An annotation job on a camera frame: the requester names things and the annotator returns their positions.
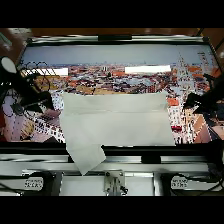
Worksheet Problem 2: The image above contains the silver frame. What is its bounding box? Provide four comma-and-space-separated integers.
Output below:
0, 153, 214, 197

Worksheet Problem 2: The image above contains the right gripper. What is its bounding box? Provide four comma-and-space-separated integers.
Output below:
183, 92, 206, 115

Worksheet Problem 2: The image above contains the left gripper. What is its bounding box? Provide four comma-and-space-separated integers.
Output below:
31, 91, 55, 113

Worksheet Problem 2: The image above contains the white T-shirt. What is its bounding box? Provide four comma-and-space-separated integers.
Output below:
58, 91, 176, 176

